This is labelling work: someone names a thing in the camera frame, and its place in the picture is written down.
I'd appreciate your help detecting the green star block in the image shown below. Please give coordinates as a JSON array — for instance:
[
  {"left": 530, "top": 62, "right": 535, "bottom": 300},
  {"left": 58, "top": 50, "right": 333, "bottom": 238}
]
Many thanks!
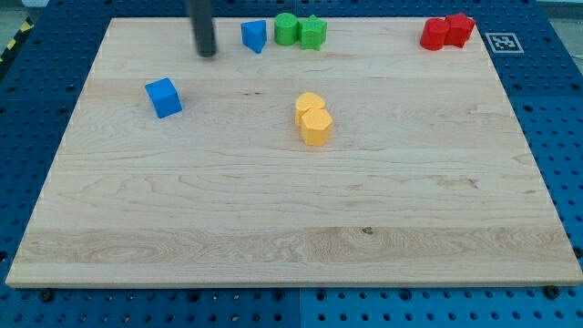
[{"left": 298, "top": 15, "right": 328, "bottom": 51}]

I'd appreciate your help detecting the yellow hexagon block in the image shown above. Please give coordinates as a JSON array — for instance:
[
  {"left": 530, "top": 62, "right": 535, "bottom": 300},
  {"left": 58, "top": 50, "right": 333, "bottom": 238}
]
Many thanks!
[{"left": 300, "top": 108, "right": 333, "bottom": 147}]

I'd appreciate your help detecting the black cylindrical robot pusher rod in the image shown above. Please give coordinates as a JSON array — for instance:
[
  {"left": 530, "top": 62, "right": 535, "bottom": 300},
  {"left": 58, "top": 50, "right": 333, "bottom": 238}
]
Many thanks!
[{"left": 187, "top": 0, "right": 217, "bottom": 58}]

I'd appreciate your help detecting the green cylinder block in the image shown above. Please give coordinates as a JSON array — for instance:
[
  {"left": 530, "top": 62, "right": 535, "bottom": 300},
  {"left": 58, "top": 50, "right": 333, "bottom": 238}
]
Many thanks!
[{"left": 274, "top": 13, "right": 299, "bottom": 46}]

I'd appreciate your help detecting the red cylinder block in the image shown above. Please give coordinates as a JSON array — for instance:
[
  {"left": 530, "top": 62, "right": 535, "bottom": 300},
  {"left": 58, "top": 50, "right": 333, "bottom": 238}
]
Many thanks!
[{"left": 420, "top": 17, "right": 450, "bottom": 51}]

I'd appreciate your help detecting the red star block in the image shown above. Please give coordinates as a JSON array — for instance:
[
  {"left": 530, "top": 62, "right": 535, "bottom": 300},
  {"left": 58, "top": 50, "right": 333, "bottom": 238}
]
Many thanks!
[{"left": 445, "top": 13, "right": 476, "bottom": 48}]

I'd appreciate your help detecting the yellow heart block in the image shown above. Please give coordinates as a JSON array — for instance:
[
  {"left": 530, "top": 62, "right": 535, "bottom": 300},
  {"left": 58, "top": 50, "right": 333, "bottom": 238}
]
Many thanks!
[{"left": 294, "top": 92, "right": 326, "bottom": 127}]

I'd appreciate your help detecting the light wooden board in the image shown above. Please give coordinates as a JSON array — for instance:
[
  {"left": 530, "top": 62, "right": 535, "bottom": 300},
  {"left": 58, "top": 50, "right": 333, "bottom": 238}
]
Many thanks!
[{"left": 6, "top": 18, "right": 582, "bottom": 288}]

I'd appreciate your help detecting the black bolt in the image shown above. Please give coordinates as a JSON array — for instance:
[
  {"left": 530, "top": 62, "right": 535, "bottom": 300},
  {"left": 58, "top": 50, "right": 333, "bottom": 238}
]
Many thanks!
[
  {"left": 39, "top": 289, "right": 54, "bottom": 302},
  {"left": 543, "top": 285, "right": 561, "bottom": 300}
]

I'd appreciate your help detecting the black bolt right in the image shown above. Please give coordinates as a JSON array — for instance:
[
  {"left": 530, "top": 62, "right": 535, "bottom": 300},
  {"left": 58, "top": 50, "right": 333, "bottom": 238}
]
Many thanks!
[{"left": 543, "top": 285, "right": 561, "bottom": 300}]

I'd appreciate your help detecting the blue triangular prism block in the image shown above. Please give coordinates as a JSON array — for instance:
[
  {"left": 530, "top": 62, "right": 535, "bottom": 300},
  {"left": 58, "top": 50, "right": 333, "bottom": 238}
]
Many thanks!
[{"left": 240, "top": 20, "right": 267, "bottom": 54}]

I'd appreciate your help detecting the blue cube block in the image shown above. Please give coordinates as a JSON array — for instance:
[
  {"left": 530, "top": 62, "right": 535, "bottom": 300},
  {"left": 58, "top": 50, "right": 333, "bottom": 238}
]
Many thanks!
[{"left": 145, "top": 77, "right": 182, "bottom": 118}]

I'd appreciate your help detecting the black bolt left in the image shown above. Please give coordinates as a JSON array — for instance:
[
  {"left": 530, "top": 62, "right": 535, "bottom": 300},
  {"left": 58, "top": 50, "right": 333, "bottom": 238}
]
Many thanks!
[{"left": 39, "top": 289, "right": 54, "bottom": 302}]

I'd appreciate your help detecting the white fiducial marker tag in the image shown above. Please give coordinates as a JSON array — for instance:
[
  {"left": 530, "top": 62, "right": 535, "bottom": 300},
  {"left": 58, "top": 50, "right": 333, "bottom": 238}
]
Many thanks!
[{"left": 486, "top": 32, "right": 524, "bottom": 54}]

